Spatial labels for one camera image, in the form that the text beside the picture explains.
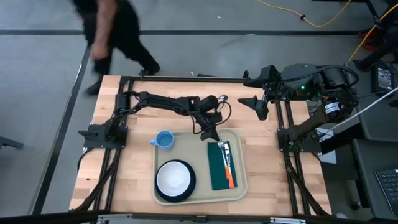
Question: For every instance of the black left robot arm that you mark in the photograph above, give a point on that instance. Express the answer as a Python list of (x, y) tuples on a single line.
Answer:
[(161, 102)]

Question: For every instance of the dark blue plate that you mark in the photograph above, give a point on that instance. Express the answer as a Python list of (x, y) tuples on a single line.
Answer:
[(175, 200)]

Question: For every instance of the grey floor bracket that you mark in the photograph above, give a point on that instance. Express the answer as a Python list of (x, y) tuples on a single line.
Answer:
[(9, 143)]

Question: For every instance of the black stand leg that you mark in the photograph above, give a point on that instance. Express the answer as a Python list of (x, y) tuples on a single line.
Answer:
[(379, 51)]

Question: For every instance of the black keyboard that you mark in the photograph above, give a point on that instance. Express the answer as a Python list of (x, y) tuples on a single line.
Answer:
[(390, 186)]

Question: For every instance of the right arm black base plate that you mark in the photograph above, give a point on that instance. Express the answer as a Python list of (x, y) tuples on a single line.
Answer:
[(308, 147)]

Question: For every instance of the person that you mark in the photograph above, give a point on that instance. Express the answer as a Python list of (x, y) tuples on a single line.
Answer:
[(124, 28)]

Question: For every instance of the green cloth napkin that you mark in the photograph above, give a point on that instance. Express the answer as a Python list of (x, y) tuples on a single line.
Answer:
[(214, 174)]

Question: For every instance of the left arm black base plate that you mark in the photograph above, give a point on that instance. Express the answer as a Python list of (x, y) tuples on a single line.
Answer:
[(93, 137)]

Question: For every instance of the red floor object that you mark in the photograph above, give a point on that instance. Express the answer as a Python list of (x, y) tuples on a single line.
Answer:
[(370, 46)]

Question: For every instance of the black aluminium table frame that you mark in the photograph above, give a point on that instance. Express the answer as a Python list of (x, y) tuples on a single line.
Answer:
[(186, 79)]

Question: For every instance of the beige plastic tray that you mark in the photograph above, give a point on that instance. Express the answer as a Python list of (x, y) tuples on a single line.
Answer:
[(192, 146)]

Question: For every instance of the dark grey desk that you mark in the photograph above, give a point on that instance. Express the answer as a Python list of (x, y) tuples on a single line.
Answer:
[(382, 124), (367, 161)]

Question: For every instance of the white bowl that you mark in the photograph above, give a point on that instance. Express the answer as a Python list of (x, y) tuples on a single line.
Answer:
[(173, 178)]

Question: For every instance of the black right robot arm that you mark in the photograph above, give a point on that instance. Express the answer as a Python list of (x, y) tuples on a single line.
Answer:
[(311, 123)]

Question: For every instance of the black power adapter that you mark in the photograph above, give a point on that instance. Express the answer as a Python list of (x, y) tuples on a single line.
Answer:
[(383, 77)]

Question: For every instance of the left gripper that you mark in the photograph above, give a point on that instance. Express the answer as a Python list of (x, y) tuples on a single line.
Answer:
[(210, 119)]

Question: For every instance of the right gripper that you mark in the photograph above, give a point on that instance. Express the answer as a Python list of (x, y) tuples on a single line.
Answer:
[(273, 84)]

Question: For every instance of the light blue mug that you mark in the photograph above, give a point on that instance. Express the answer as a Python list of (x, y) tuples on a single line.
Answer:
[(164, 140)]

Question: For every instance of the grey depth camera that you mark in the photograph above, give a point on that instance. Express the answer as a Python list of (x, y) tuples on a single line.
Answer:
[(201, 219)]

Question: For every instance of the black crossbar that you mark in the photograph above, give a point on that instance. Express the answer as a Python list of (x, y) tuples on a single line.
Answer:
[(46, 217)]

